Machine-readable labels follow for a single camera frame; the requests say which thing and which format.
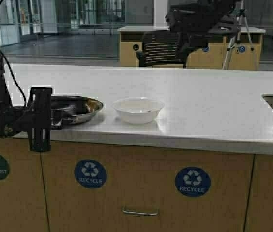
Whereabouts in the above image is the right blue recycle sticker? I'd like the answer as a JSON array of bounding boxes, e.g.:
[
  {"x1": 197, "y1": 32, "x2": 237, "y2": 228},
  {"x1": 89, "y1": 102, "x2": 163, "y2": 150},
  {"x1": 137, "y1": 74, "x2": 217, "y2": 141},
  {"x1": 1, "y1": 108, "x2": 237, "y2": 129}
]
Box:
[{"x1": 174, "y1": 167, "x2": 212, "y2": 198}]

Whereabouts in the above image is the metal island drawer handle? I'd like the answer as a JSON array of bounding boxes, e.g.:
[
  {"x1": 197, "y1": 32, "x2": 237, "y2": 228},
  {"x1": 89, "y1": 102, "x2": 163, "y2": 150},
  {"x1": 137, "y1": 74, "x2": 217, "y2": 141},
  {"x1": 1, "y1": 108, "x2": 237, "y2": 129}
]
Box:
[{"x1": 121, "y1": 206, "x2": 159, "y2": 217}]

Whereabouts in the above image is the blue recycle sticker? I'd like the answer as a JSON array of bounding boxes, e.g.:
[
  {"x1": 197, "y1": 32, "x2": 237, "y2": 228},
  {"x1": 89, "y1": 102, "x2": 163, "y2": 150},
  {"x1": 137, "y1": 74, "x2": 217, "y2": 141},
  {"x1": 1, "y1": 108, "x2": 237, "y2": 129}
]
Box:
[
  {"x1": 74, "y1": 159, "x2": 107, "y2": 189},
  {"x1": 174, "y1": 167, "x2": 212, "y2": 198}
]

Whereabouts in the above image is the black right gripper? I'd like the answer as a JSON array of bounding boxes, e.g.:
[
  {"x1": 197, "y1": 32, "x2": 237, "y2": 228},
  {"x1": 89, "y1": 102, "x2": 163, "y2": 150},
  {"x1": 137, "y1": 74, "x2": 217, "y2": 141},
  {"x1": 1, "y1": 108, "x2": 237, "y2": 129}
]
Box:
[{"x1": 165, "y1": 0, "x2": 241, "y2": 68}]

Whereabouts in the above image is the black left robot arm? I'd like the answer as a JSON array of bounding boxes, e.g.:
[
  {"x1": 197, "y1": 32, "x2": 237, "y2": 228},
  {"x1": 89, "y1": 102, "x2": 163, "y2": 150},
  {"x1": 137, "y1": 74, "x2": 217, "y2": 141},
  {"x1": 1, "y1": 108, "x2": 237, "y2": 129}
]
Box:
[{"x1": 0, "y1": 50, "x2": 53, "y2": 152}]

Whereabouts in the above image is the white serving bowl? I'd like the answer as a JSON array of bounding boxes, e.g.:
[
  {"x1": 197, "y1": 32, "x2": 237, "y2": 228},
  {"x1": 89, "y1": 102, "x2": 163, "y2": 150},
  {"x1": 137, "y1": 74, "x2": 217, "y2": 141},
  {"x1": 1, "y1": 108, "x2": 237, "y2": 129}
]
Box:
[{"x1": 112, "y1": 97, "x2": 165, "y2": 125}]

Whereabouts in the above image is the silver camera tripod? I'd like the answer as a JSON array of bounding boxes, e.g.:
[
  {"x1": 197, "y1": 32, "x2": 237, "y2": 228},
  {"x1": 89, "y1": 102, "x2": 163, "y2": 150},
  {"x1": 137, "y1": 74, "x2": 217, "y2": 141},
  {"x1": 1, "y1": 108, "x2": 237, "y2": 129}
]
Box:
[{"x1": 222, "y1": 0, "x2": 257, "y2": 70}]

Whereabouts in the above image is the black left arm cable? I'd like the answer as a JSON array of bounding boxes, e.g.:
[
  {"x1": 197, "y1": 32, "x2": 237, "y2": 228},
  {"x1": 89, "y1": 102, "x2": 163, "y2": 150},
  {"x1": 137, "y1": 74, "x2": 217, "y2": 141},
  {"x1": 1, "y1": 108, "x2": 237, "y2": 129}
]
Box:
[{"x1": 0, "y1": 52, "x2": 28, "y2": 108}]

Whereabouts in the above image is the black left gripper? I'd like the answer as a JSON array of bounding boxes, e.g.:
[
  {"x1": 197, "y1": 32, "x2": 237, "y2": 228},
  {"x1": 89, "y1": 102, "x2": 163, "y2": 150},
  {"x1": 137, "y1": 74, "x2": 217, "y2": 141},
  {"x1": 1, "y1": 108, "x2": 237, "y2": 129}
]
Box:
[{"x1": 0, "y1": 86, "x2": 53, "y2": 152}]

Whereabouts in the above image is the stainless steel frying pan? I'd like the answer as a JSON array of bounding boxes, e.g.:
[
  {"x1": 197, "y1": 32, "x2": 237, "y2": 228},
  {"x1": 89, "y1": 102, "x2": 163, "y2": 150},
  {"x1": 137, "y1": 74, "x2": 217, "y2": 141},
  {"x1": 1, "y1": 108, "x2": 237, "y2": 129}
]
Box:
[{"x1": 51, "y1": 96, "x2": 104, "y2": 130}]

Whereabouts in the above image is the far wooden recycling counter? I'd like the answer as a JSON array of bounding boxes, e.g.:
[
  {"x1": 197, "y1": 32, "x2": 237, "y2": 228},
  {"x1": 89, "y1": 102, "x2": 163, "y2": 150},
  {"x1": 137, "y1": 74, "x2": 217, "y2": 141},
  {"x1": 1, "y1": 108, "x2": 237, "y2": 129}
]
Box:
[{"x1": 117, "y1": 25, "x2": 266, "y2": 70}]

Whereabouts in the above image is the wooden island cabinet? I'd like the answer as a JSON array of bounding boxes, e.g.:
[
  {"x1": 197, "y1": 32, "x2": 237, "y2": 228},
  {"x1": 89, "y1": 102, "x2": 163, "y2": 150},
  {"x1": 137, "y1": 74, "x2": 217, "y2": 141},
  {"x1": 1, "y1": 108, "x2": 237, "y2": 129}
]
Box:
[{"x1": 0, "y1": 139, "x2": 273, "y2": 232}]

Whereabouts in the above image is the left blue recycle sticker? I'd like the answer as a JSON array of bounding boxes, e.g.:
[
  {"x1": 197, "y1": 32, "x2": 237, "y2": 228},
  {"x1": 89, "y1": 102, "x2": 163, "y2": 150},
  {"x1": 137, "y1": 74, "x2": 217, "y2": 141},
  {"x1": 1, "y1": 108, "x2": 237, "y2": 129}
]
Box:
[{"x1": 74, "y1": 159, "x2": 107, "y2": 189}]

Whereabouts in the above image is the black mesh office chair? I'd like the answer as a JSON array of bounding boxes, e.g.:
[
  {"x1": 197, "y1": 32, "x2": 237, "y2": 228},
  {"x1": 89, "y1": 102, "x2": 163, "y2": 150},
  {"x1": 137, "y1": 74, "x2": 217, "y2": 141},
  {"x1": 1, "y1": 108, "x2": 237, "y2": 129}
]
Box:
[{"x1": 136, "y1": 30, "x2": 187, "y2": 68}]

